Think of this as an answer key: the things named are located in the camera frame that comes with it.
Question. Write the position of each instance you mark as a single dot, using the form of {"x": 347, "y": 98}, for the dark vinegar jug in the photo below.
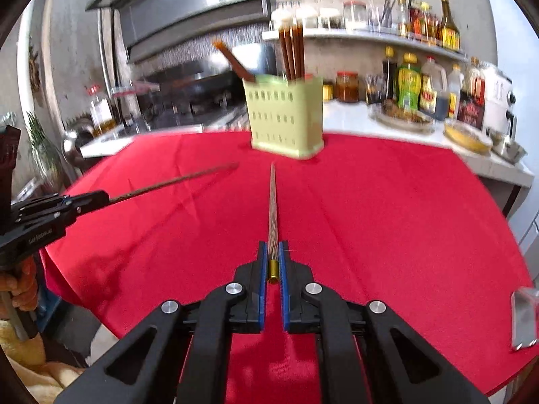
{"x": 433, "y": 92}

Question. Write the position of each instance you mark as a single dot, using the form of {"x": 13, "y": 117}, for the green plastic chopstick holder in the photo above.
{"x": 286, "y": 118}

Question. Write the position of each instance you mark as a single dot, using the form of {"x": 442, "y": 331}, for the person's left hand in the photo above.
{"x": 27, "y": 290}

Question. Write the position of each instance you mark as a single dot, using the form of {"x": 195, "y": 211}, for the tall brown sauce bottle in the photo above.
{"x": 449, "y": 29}

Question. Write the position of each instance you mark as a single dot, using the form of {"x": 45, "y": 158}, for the small seasoning bottle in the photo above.
{"x": 403, "y": 19}

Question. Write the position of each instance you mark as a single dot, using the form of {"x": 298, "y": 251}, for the green leafy vegetable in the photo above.
{"x": 42, "y": 147}

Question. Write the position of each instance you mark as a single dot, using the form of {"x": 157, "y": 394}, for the white wall shelf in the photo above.
{"x": 370, "y": 38}

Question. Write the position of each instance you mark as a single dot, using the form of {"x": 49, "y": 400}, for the clear drinking glass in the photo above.
{"x": 374, "y": 90}

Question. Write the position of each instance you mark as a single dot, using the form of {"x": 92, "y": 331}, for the cream towel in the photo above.
{"x": 25, "y": 370}

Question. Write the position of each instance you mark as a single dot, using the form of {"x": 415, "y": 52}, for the red yellow sauce jar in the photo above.
{"x": 429, "y": 25}

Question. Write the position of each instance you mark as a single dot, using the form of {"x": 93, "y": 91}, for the green plastic bottle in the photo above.
{"x": 408, "y": 84}

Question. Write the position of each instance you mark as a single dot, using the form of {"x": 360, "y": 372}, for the yellow label jar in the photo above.
{"x": 329, "y": 92}

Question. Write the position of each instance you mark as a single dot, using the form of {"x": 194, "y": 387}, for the yellow bowl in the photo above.
{"x": 467, "y": 136}

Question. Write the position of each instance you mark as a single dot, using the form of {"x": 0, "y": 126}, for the glass jar red lid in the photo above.
{"x": 355, "y": 16}

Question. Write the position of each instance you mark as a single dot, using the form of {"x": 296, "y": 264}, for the clear oil bottle red cap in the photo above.
{"x": 101, "y": 113}

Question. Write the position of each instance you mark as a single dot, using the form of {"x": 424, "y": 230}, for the clear spice jar white lid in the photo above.
{"x": 283, "y": 17}
{"x": 308, "y": 17}
{"x": 330, "y": 19}

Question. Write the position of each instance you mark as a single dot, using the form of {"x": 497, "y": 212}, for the red tablecloth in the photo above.
{"x": 379, "y": 219}

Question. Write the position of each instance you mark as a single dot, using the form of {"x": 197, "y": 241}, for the dark soy sauce bottle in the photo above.
{"x": 390, "y": 75}

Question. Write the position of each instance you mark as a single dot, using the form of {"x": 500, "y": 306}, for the chili sauce jar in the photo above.
{"x": 347, "y": 88}

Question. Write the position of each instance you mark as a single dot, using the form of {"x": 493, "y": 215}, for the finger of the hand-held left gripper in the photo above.
{"x": 50, "y": 221}
{"x": 59, "y": 202}

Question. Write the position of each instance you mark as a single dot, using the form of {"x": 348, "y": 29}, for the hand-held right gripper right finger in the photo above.
{"x": 285, "y": 294}

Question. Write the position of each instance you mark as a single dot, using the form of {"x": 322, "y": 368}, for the white air fryer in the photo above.
{"x": 499, "y": 101}

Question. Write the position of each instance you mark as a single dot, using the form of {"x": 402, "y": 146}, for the black wok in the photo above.
{"x": 189, "y": 80}

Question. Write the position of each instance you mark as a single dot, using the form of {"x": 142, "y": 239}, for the steel pot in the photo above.
{"x": 78, "y": 143}

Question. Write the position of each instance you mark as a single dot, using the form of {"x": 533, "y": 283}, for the plate of cooked fish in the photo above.
{"x": 400, "y": 117}

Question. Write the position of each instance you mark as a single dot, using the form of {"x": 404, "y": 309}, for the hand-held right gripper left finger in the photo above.
{"x": 261, "y": 294}

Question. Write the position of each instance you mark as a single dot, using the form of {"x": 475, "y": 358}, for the gas stove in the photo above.
{"x": 189, "y": 109}

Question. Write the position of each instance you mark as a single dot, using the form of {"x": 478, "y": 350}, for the steel bowl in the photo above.
{"x": 507, "y": 147}

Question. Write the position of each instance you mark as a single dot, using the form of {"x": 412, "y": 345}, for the clear bottle yellow label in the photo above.
{"x": 454, "y": 94}

